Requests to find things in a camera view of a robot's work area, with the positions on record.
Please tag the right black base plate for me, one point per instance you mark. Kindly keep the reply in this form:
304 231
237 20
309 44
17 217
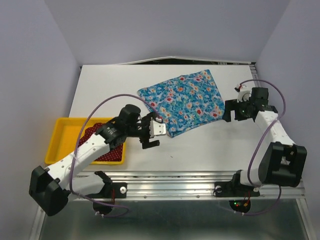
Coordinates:
241 195

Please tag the red polka dot skirt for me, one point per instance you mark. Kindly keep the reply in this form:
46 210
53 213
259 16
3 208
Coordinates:
114 157

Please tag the yellow plastic tray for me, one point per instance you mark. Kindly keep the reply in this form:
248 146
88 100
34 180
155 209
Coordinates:
64 137

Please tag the aluminium frame rail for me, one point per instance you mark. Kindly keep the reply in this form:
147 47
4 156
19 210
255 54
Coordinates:
181 185

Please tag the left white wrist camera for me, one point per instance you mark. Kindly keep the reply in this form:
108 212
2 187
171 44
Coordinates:
157 129

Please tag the blue floral skirt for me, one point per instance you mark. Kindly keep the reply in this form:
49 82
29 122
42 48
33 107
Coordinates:
185 102

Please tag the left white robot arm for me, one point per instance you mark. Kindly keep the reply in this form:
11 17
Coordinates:
55 186

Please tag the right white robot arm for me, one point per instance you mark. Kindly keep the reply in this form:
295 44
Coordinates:
283 161

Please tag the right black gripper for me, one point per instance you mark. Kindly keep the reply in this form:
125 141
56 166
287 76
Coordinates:
230 105

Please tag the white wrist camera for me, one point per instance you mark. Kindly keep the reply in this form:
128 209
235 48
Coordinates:
157 129
243 93

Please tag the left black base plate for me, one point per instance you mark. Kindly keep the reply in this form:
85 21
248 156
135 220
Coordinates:
111 191

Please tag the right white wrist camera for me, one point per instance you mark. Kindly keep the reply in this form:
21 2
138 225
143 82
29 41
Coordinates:
243 93

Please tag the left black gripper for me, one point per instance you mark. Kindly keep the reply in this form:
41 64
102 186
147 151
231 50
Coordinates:
145 141

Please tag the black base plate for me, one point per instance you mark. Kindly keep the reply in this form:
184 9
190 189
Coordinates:
111 191
241 195

